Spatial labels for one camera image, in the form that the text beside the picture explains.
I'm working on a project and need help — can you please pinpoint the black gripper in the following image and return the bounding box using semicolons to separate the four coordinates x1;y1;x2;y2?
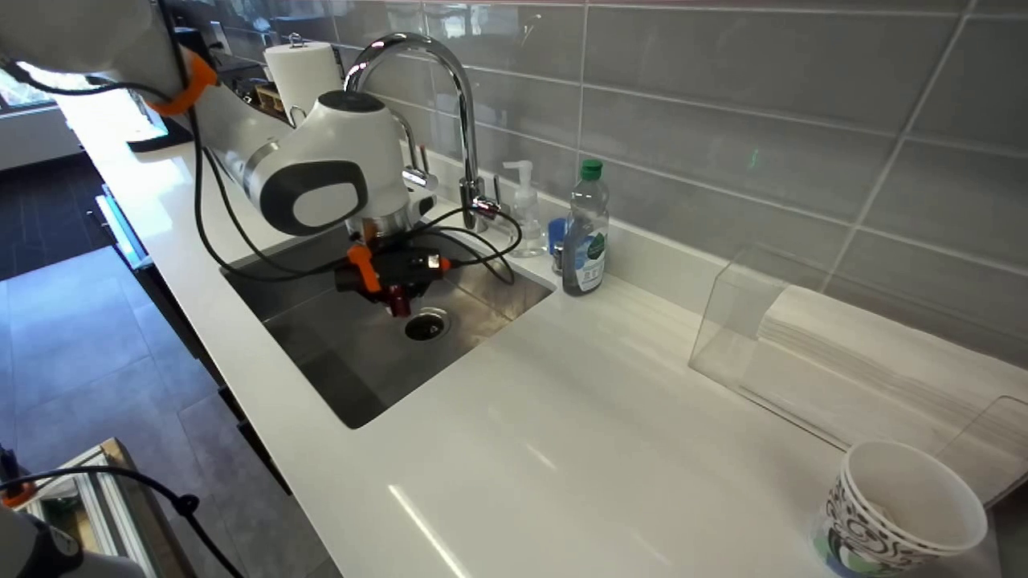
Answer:
334;228;459;303

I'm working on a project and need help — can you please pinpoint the red and white mug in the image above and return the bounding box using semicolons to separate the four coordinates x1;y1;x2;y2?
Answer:
381;284;414;320

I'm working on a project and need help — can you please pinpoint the round sink drain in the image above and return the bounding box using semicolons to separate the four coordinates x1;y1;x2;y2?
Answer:
401;305;450;346

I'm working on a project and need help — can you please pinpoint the stainless steel sink basin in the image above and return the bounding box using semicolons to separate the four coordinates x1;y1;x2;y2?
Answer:
217;201;560;434

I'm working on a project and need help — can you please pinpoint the small chrome faucet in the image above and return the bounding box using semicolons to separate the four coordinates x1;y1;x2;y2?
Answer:
396;108;441;213

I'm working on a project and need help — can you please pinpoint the tall chrome gooseneck faucet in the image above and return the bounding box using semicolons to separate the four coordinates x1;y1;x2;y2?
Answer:
337;30;509;236

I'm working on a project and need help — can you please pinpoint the clear soap pump bottle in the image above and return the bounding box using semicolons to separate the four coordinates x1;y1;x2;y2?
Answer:
499;156;545;261

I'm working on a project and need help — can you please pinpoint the green-capped dish soap bottle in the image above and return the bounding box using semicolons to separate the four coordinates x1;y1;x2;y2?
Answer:
557;156;613;298

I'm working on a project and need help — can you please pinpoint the white paper towel roll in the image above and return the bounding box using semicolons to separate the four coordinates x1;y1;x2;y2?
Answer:
262;39;347;123

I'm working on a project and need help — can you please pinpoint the dark lower cabinet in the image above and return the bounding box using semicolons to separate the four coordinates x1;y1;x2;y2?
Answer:
92;187;347;578

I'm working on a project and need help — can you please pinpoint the black flat device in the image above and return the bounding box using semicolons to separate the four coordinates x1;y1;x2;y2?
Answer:
124;91;181;151

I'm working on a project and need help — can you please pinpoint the clear acrylic stand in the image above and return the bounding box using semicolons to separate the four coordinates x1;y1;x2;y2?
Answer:
686;261;1028;510

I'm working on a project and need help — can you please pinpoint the white side cabinet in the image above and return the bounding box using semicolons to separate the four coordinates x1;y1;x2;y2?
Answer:
0;77;87;173

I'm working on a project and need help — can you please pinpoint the orange clip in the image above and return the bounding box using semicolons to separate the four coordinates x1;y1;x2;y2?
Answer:
0;474;42;507

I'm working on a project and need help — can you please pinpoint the patterned paper cup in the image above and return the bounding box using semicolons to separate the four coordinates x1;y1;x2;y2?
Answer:
810;437;988;578

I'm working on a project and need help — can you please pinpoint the thin black camera cable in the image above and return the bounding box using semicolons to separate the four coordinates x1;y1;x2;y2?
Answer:
0;464;247;578

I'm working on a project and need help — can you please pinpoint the white metal frame cart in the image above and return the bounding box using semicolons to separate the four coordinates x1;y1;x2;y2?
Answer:
28;434;195;578

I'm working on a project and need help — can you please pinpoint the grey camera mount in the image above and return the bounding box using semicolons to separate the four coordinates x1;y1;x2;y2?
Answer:
0;500;149;578

